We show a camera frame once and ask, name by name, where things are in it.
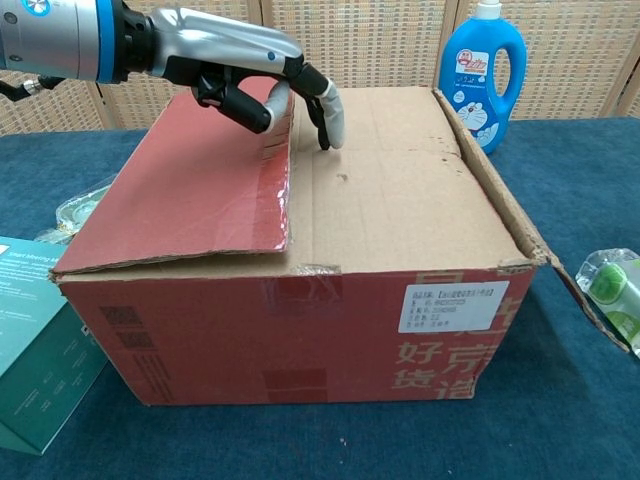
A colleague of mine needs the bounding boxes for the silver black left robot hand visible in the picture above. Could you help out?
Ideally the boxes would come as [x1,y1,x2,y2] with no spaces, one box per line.
[147,7,346,151]

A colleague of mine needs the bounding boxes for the red cardboard box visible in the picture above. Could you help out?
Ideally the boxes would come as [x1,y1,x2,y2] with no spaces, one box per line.
[48,85,631,407]

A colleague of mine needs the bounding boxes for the blue pump detergent bottle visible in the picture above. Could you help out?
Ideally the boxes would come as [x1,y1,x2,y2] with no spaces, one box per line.
[437,0,529,155]

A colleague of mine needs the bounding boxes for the teal product box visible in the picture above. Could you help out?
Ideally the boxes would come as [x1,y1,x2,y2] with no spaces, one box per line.
[0,234,109,456]

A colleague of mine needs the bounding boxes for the clear bottle with green label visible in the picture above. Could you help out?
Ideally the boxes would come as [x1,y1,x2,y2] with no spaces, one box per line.
[574,248,640,359]

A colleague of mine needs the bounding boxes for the woven folding screen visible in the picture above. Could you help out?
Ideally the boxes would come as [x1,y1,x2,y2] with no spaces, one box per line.
[0,0,640,139]

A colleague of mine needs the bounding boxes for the clear plastic dustpan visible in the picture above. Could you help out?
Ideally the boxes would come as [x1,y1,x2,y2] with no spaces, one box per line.
[37,187,109,244]

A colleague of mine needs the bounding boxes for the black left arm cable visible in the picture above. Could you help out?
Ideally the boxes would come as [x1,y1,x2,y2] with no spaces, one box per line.
[0,74,66,104]

